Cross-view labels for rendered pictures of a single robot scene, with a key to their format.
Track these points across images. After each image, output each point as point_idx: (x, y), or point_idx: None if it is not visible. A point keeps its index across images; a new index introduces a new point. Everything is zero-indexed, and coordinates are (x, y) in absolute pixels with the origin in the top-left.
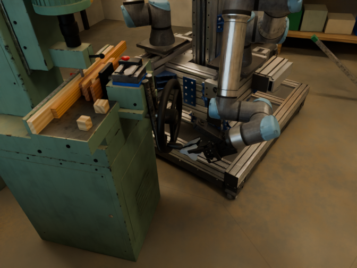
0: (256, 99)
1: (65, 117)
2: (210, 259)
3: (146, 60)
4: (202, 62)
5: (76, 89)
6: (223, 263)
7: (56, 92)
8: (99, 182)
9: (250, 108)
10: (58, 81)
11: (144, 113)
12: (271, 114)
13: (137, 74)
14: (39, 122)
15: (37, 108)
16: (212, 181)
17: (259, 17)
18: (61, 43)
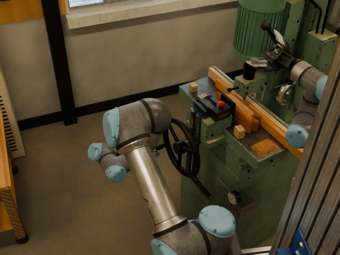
0: (122, 168)
1: (213, 88)
2: (133, 249)
3: (256, 156)
4: None
5: (232, 93)
6: (122, 253)
7: (232, 82)
8: None
9: (119, 156)
10: (281, 108)
11: (188, 126)
12: (103, 166)
13: (196, 102)
14: (211, 73)
15: (219, 71)
16: None
17: (193, 226)
18: (260, 75)
